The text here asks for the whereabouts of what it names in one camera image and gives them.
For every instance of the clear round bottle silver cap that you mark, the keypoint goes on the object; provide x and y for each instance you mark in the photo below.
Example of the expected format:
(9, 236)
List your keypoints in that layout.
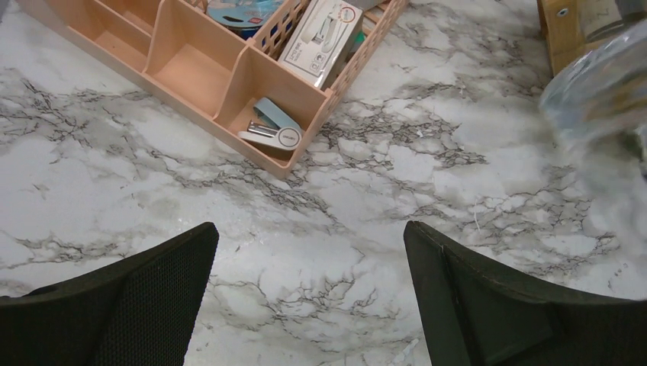
(601, 98)

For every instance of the orange plastic file organizer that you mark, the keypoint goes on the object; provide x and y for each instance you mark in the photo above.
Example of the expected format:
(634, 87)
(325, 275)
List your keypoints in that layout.
(211, 73)

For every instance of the white stapler box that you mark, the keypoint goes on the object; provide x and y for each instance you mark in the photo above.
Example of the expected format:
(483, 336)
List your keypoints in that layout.
(322, 40)

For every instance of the blue white stapler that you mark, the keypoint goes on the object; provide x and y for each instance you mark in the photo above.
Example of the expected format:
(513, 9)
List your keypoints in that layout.
(272, 127)

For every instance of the wooden wine rack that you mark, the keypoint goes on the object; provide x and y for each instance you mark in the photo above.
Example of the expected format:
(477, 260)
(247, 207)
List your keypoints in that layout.
(559, 22)

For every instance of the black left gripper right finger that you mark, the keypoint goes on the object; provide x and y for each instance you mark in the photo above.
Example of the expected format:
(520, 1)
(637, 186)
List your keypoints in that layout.
(477, 311)

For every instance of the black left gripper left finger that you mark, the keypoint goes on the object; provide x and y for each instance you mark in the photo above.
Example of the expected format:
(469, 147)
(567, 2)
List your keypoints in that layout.
(140, 310)

